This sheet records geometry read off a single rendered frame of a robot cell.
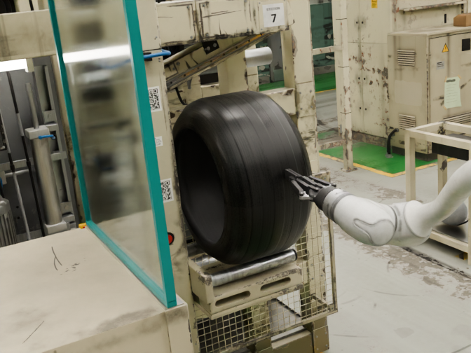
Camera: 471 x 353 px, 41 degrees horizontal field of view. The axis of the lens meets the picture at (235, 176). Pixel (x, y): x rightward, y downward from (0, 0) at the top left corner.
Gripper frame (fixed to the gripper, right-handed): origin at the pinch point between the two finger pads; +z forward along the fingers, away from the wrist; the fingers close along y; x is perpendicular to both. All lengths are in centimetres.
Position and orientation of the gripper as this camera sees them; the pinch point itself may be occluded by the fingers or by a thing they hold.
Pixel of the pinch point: (293, 176)
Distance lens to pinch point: 191.3
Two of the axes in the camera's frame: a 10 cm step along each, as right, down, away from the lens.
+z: -4.8, -3.4, 8.1
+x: 0.3, 9.1, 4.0
